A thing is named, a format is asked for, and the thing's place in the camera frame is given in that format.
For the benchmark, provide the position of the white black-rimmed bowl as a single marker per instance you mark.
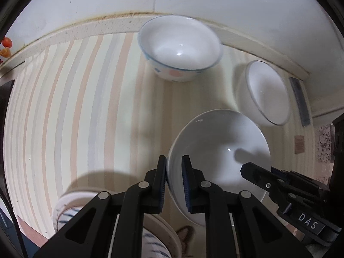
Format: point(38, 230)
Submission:
point(262, 95)

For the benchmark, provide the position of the black cooktop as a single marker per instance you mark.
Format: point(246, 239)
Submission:
point(5, 93)

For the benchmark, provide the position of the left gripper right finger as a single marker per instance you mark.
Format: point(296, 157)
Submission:
point(204, 197)

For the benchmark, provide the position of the floral patterned white bowl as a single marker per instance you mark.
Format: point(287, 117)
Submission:
point(178, 48)

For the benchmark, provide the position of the small brown card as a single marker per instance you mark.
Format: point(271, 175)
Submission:
point(299, 144)

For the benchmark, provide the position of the white blue-leaf patterned plate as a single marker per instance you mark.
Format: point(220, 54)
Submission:
point(71, 203)

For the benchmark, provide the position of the colourful fruit sticker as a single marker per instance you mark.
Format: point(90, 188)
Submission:
point(5, 49)

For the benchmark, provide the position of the blue smartphone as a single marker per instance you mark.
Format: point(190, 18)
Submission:
point(301, 101)

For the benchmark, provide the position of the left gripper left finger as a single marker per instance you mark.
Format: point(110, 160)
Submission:
point(145, 197)

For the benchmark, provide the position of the large white blue-rimmed bowl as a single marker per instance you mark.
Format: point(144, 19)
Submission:
point(218, 143)

